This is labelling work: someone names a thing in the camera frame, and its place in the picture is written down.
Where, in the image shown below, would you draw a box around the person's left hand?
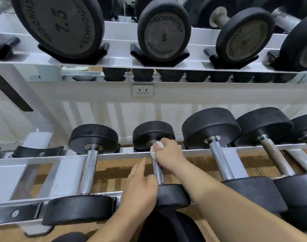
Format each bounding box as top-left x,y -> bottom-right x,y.
118,157 -> 159,221

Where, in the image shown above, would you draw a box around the person's right hand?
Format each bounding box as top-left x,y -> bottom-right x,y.
152,138 -> 188,172

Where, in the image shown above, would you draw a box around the white wiping cloth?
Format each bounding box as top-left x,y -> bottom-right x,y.
150,140 -> 165,162

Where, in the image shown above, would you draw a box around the small black chrome-handle dumbbell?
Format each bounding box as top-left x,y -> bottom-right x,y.
132,121 -> 191,212

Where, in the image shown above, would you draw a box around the person's right forearm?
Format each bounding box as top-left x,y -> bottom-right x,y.
169,159 -> 307,242

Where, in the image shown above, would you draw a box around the person's black trousers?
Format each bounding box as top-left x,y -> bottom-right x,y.
51,210 -> 206,242

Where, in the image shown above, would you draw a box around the row of black dumbbell heads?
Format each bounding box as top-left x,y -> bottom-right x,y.
103,67 -> 297,83

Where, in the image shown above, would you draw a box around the white metal dumbbell rack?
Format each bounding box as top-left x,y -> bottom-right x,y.
0,12 -> 307,237

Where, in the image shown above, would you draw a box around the small black grey-faced dumbbell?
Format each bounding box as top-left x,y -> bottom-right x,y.
134,0 -> 192,66

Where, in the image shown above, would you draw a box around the largest black grey-faced dumbbell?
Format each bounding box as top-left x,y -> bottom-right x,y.
11,0 -> 105,60

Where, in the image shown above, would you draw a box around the large black chrome-handle dumbbell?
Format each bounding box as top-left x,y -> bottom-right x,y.
182,107 -> 288,214

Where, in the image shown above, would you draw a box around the white wall power socket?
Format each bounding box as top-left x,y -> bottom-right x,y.
132,84 -> 154,97

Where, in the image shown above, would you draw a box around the black dumbbell knurled chrome handle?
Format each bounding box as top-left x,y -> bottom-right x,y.
42,124 -> 119,226

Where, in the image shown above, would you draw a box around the black dumbbell worn dull handle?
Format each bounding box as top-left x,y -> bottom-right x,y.
235,107 -> 307,210
282,113 -> 307,153

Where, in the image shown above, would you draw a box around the black dumbbell white handle collar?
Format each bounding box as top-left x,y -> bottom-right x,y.
183,0 -> 275,64

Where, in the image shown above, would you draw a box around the black grey-faced dumbbell steel handle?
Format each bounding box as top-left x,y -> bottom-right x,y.
252,0 -> 307,72

